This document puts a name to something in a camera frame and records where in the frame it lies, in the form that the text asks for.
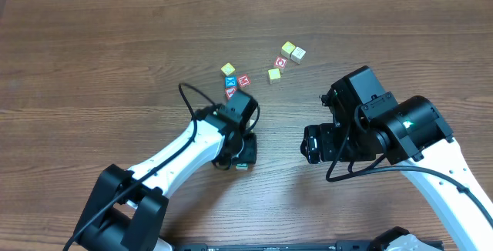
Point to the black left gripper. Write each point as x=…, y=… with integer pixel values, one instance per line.
x=248, y=152

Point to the plain white wooden block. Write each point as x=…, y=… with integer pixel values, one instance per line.
x=297, y=55

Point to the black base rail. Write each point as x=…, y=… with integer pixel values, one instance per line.
x=396, y=238

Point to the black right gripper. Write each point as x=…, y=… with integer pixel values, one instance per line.
x=312, y=144

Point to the yellow wooden block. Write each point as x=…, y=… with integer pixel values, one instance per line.
x=227, y=69
x=274, y=75
x=287, y=49

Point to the red M wooden block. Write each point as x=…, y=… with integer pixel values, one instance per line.
x=243, y=80

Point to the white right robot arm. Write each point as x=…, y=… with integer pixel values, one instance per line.
x=413, y=138

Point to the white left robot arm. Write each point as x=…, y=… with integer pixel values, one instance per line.
x=126, y=207

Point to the green V wooden block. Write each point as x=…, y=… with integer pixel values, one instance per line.
x=242, y=166

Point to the red Y wooden block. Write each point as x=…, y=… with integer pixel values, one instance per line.
x=229, y=92

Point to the red O wooden block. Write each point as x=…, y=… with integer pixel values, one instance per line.
x=280, y=63

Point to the blue X wooden block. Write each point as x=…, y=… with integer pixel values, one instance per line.
x=230, y=81

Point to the yellow top wooden block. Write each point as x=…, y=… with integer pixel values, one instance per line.
x=227, y=69

